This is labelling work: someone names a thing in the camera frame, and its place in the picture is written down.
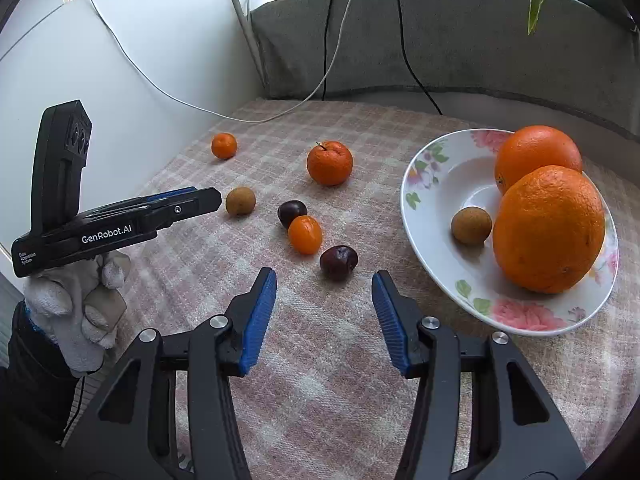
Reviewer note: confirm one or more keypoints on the green fleece cover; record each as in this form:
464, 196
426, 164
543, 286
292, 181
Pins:
577, 60

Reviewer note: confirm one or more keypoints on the dark plum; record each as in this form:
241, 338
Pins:
290, 210
338, 262

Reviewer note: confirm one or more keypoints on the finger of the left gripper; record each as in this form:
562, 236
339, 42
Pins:
158, 196
165, 214

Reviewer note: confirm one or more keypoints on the orange kumquat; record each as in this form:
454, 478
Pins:
305, 235

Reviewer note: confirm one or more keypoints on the large orange front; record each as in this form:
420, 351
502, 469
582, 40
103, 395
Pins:
549, 230

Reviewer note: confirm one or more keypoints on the brown longan fruit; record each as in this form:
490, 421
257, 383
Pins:
471, 226

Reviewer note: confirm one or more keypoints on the large orange back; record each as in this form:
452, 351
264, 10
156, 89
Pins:
531, 148

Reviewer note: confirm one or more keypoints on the pink plaid tablecloth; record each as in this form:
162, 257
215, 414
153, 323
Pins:
323, 401

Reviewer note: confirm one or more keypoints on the left gloved hand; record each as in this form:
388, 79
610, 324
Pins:
78, 307

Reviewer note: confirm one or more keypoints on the floral white plate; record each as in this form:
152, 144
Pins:
456, 171

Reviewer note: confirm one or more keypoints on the mandarin with stem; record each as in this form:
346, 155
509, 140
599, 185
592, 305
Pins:
329, 163

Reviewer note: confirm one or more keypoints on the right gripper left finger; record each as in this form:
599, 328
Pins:
165, 411

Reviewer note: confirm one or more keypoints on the small mandarin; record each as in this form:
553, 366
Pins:
224, 145

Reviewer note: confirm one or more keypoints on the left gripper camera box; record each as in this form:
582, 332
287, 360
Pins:
60, 156

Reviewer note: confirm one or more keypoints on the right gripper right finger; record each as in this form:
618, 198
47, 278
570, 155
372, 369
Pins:
517, 432

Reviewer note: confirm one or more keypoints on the large orange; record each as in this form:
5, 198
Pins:
531, 148
549, 230

